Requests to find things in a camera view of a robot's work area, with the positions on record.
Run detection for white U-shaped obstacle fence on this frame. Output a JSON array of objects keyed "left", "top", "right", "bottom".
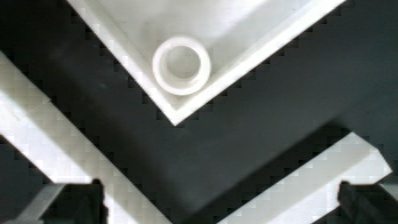
[{"left": 0, "top": 53, "right": 393, "bottom": 224}]

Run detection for white square tabletop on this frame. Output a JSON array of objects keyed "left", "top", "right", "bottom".
[{"left": 66, "top": 0, "right": 347, "bottom": 124}]

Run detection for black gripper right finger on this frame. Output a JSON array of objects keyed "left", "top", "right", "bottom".
[{"left": 338, "top": 182, "right": 398, "bottom": 224}]

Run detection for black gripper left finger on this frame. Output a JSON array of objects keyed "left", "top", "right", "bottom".
[{"left": 16, "top": 179, "right": 108, "bottom": 224}]

